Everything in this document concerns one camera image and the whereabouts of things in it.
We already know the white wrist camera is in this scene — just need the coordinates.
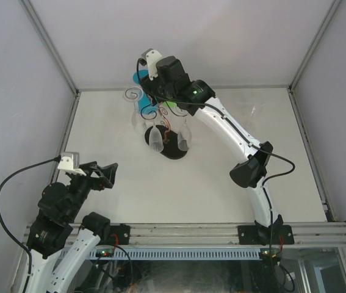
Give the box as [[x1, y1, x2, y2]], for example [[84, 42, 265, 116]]
[[140, 48, 163, 81], [57, 152, 86, 176]]

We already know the clear champagne flute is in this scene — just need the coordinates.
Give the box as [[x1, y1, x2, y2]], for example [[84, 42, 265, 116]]
[[123, 86, 146, 135]]

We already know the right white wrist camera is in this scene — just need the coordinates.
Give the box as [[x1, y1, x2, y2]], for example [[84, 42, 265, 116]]
[[140, 48, 163, 81]]

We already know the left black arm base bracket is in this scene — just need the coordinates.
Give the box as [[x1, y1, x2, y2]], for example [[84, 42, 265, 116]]
[[108, 223, 131, 245]]

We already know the left black camera cable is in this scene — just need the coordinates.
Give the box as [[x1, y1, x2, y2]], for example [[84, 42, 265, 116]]
[[0, 155, 62, 275]]

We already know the blue plastic wine glass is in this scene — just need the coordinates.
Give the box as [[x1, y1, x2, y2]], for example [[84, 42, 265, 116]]
[[132, 70, 157, 119]]

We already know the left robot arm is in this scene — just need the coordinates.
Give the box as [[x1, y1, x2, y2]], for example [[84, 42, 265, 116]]
[[22, 157, 118, 292]]

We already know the copper wire wine glass rack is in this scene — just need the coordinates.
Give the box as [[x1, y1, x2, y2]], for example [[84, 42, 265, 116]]
[[142, 102, 187, 160]]

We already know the grey slotted cable duct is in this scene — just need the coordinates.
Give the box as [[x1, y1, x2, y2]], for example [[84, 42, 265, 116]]
[[85, 246, 265, 261]]

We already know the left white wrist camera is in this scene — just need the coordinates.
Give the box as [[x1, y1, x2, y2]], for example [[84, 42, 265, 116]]
[[57, 152, 86, 176]]

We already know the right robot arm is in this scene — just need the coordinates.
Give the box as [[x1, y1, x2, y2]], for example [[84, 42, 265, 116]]
[[136, 56, 283, 244]]

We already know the right black camera cable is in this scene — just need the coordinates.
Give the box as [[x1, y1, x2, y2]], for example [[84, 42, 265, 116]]
[[135, 57, 296, 245]]

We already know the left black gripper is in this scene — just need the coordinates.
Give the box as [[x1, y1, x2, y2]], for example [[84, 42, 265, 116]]
[[65, 161, 118, 220]]

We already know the green plastic wine glass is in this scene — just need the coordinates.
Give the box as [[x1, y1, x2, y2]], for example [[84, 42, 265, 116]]
[[165, 101, 177, 108]]

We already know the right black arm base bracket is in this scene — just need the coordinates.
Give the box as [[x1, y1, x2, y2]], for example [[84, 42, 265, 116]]
[[237, 225, 295, 245]]

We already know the black camera cable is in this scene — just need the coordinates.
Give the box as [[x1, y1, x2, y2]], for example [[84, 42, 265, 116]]
[[135, 57, 296, 245], [0, 155, 62, 275]]

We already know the aluminium front rail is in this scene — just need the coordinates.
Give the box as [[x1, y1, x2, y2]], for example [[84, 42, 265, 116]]
[[127, 222, 346, 248]]

